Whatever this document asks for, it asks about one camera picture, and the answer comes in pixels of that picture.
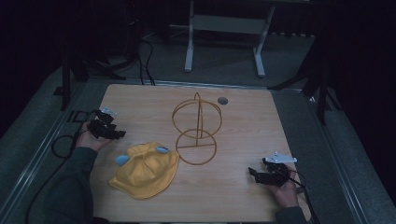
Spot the black tripod stand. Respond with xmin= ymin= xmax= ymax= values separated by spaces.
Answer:
xmin=266 ymin=31 xmax=344 ymax=126
xmin=52 ymin=0 xmax=141 ymax=112

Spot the white metal table frame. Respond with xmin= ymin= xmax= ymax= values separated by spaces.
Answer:
xmin=169 ymin=0 xmax=312 ymax=78

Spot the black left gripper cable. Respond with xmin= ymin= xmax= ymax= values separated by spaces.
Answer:
xmin=25 ymin=109 xmax=101 ymax=224

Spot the person's left hand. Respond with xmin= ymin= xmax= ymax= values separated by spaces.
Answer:
xmin=75 ymin=120 xmax=112 ymax=153

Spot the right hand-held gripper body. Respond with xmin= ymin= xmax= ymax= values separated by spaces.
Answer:
xmin=255 ymin=151 xmax=298 ymax=188

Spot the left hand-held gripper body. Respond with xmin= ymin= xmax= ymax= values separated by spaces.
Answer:
xmin=88 ymin=106 xmax=120 ymax=140

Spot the black floor cable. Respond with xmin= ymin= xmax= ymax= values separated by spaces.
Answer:
xmin=136 ymin=34 xmax=157 ymax=87

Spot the yellow wire hat stand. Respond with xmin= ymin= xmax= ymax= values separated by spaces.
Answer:
xmin=171 ymin=91 xmax=223 ymax=166

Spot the person's right hand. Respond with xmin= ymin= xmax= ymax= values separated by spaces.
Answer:
xmin=266 ymin=165 xmax=301 ymax=209

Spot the yellow hat with blue ears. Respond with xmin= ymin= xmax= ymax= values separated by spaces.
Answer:
xmin=108 ymin=141 xmax=180 ymax=201

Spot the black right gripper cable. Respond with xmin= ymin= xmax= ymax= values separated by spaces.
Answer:
xmin=288 ymin=169 xmax=321 ymax=224

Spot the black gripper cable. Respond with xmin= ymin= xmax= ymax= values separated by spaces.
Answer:
xmin=25 ymin=109 xmax=101 ymax=224
xmin=288 ymin=169 xmax=321 ymax=224

